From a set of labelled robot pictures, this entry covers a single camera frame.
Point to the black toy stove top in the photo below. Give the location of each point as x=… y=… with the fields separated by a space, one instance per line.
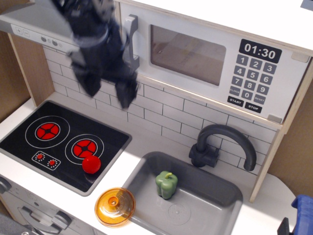
x=54 y=140

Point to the blue plastic object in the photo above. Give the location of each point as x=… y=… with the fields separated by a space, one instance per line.
x=304 y=221

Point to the black object at bottom edge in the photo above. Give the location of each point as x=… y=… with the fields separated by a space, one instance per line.
x=284 y=229

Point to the red toy tomato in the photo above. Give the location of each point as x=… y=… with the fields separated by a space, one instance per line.
x=91 y=164

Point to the wooden toy kitchen cabinet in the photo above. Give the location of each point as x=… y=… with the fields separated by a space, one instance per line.
x=180 y=115

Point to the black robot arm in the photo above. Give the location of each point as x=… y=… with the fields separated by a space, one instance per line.
x=104 y=9

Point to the grey toy sink basin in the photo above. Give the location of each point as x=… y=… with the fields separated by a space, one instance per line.
x=203 y=204

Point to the grey toy oven front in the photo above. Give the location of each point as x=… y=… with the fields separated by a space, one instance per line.
x=41 y=215

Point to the green toy bell pepper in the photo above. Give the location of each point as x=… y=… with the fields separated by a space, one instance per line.
x=166 y=183

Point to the orange transparent pot lid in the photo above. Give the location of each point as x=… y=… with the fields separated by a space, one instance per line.
x=115 y=207

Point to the grey toy range hood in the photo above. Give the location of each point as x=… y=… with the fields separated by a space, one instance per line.
x=41 y=22

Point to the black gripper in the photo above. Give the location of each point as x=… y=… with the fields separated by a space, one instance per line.
x=100 y=56

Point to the white toy microwave door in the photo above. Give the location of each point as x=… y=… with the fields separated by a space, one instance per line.
x=251 y=76

